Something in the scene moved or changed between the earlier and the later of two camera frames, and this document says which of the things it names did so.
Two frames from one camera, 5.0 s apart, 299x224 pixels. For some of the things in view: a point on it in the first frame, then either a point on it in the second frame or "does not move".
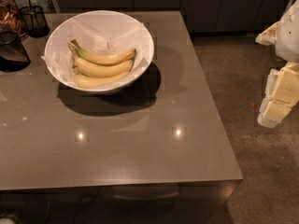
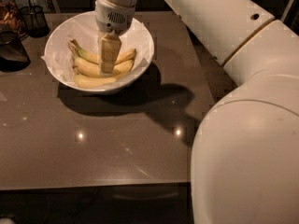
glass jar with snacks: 10,19 does not move
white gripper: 289,37 → 114,17
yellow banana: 104,59 does not move
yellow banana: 99,70 does not move
